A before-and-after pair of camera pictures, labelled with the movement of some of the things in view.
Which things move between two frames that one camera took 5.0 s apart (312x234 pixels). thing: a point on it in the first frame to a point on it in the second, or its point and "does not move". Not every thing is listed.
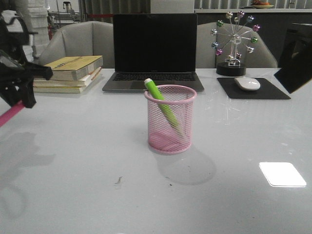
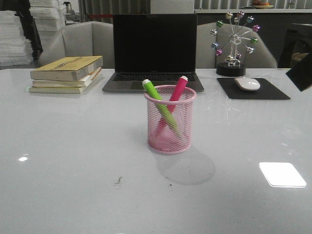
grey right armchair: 215,40 does not move
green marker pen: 160,99 does not move
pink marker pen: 11,111 to 164,122
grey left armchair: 80,40 does not move
